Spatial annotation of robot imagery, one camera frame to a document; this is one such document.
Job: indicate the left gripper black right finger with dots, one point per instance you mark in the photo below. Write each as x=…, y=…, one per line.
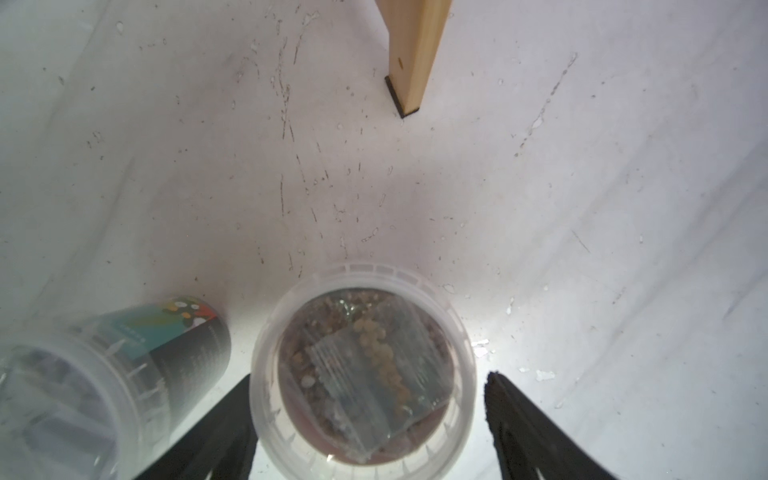
x=529, y=445

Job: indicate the bamboo three-tier shelf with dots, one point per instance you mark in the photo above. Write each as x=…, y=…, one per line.
x=415, y=29

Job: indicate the small clear seed cup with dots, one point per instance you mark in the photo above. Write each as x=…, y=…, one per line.
x=363, y=371
x=101, y=397

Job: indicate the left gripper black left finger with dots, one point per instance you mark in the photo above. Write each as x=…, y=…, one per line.
x=222, y=445

